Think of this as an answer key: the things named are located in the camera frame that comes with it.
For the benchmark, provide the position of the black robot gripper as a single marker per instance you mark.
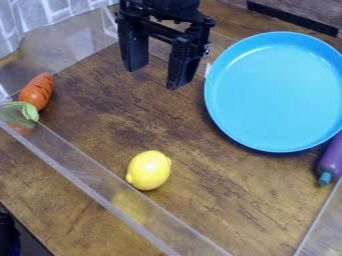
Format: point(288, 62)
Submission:
point(165, 20)

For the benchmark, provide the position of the yellow toy lemon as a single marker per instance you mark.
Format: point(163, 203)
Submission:
point(148, 170)

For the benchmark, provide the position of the round blue plastic tray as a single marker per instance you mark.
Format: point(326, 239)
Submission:
point(272, 92)

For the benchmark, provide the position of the grey patterned curtain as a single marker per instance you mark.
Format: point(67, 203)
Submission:
point(25, 15)

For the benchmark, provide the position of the orange toy carrot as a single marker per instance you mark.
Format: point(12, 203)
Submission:
point(33, 96)

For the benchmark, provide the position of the dark wooden board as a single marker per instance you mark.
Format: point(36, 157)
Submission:
point(318, 15)

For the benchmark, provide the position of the purple toy eggplant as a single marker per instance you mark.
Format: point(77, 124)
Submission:
point(328, 168)

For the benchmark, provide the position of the clear acrylic barrier wall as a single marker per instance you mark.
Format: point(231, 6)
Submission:
point(231, 202)

